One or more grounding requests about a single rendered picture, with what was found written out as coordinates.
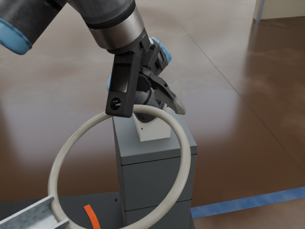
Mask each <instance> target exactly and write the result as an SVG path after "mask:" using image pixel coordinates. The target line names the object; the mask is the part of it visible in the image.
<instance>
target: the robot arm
mask: <svg viewBox="0 0 305 229"><path fill-rule="evenodd" d="M66 3H68V4H69V5H71V6H72V7H73V8H74V9H75V10H76V11H77V12H79V13H80V15H81V16H82V18H83V20H84V21H85V24H86V25H87V27H88V29H89V30H90V32H91V34H92V36H93V37H94V39H95V41H96V43H97V44H98V46H99V47H101V48H103V49H106V50H107V52H109V53H111V54H115V55H114V61H113V68H112V74H111V75H110V77H109V79H108V82H107V91H108V98H107V104H106V110H105V113H106V114H107V115H110V116H116V117H124V118H131V117H132V114H133V106H134V105H148V106H152V107H156V108H159V109H161V110H162V109H163V107H164V105H165V103H166V104H167V106H168V107H169V108H171V109H173V110H174V111H175V113H176V114H180V115H185V114H186V110H185V107H184V105H183V104H182V102H181V94H182V84H181V82H180V81H178V80H174V81H173V82H171V83H168V82H167V81H166V80H164V79H162V78H161V77H159V75H160V73H161V72H162V71H163V70H164V69H165V68H166V66H168V64H169V62H170V61H171V59H172V56H171V54H170V52H169V51H168V50H167V49H166V47H165V46H164V45H163V44H161V43H160V41H158V40H157V39H156V38H154V37H151V38H149V37H148V35H147V32H146V30H145V27H144V22H143V19H142V17H141V14H140V11H139V9H138V6H137V4H136V1H135V0H0V44H1V45H3V46H4V47H5V48H7V49H9V50H10V51H12V52H14V53H16V54H18V55H24V54H26V53H27V51H28V50H30V49H32V45H33V44H34V43H35V42H36V40H37V39H38V38H39V37H40V36H41V34H42V33H43V32H44V31H45V29H46V28H47V27H48V26H49V24H50V23H51V22H52V20H53V19H54V18H55V17H56V15H57V14H58V13H59V12H60V11H61V10H62V8H63V7H64V6H65V5H66ZM134 114H135V116H136V118H137V119H138V120H139V121H140V122H142V123H148V122H150V121H152V120H154V119H155V118H156V116H153V115H150V114H145V113H134Z"/></svg>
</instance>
